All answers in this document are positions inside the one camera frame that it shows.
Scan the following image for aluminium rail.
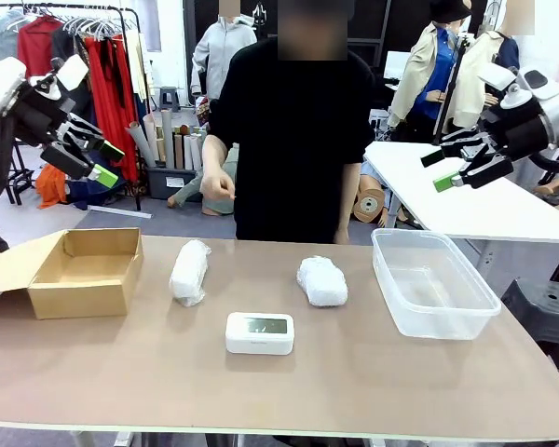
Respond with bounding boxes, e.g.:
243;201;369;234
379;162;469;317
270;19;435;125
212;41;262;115
87;204;153;219

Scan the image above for grey storage bin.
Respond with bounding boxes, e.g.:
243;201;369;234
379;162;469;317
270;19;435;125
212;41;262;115
146;165;201;201

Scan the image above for thick grey cardboard tube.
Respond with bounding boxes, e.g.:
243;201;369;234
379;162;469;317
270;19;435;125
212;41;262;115
125;121;157;169

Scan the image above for mannequin in cream jacket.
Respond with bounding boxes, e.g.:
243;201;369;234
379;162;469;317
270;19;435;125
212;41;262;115
451;30;523;131

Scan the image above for black tripod stand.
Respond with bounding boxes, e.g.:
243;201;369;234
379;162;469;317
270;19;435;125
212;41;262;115
431;34;476;146

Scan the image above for long red dress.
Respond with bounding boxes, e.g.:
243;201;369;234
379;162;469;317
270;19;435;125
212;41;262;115
83;35;140;183

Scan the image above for black hanging garment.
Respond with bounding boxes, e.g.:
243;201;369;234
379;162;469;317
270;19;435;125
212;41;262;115
50;28;94;123

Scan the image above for white computer monitor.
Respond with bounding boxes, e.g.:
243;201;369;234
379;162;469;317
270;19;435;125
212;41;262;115
383;49;418;80

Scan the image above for black metal clothes rack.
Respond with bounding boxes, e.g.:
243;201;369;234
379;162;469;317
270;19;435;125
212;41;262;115
0;3;143;213

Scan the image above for long white clock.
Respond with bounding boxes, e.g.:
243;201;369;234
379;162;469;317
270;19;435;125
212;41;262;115
169;238;212;307

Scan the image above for red shirt on hanger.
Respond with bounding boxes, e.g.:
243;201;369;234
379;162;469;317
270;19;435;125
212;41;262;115
17;16;64;80

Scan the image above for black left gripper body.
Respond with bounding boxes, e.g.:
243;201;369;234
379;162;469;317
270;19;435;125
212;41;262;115
12;87;76;148

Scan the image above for person right hand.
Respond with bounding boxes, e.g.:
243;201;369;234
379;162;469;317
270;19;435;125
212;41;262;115
199;172;238;202

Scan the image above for clear plastic container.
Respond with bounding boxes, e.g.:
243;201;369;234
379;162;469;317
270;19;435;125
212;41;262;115
371;227;502;341

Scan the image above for seated mannequin in green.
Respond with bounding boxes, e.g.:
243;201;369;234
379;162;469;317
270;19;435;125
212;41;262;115
167;143;239;216

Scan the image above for light blue hanging garment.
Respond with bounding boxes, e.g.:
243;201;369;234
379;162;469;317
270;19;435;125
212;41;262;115
0;11;29;61

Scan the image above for tall grey cardboard tube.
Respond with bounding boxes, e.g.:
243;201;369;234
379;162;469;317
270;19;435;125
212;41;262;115
160;109;176;169

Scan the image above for bare mannequin limbs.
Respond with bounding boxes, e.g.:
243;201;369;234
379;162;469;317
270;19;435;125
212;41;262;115
533;169;559;215

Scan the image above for lying mannequin blue shirt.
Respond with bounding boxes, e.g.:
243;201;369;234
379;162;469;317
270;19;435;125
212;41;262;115
359;160;402;224

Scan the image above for person right forearm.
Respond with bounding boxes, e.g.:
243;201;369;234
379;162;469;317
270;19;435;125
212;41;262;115
200;134;229;181

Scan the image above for white side table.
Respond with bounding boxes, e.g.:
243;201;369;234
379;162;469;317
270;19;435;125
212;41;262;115
362;141;559;246

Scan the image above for person in black shirt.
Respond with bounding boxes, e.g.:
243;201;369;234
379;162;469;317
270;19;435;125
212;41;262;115
208;0;376;246

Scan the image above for open brown cardboard box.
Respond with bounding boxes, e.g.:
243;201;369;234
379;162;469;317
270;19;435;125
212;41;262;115
0;227;144;320

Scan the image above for mannequin in grey hoodie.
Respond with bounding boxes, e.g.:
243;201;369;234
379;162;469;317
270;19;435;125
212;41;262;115
189;13;258;102

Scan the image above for mannequin in beige coat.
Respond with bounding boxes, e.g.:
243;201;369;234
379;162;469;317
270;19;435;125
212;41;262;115
387;20;462;145

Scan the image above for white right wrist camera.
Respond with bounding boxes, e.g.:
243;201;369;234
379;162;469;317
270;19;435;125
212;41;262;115
477;61;536;109

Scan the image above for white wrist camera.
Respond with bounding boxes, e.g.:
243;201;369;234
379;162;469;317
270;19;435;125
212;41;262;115
477;61;536;109
30;54;90;102

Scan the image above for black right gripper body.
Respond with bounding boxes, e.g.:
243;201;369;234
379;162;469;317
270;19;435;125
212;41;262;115
486;98;554;163

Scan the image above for orange cloth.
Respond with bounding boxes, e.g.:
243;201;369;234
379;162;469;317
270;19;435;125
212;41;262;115
35;163;69;210

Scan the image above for black plastic stool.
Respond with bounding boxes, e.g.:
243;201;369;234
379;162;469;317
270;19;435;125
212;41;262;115
500;278;559;369

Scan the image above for white digital clock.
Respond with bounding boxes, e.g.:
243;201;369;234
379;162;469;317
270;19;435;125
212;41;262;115
225;311;295;356

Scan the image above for black bucket hat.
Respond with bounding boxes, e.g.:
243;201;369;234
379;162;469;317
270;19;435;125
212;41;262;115
429;0;472;23

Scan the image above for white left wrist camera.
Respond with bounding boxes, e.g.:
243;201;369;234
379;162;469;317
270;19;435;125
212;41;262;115
30;54;90;102

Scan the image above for grey step stool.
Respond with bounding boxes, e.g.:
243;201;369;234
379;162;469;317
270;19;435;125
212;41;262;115
157;86;182;114

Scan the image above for squat white clock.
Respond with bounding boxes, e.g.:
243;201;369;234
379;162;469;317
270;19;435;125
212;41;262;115
295;254;349;308

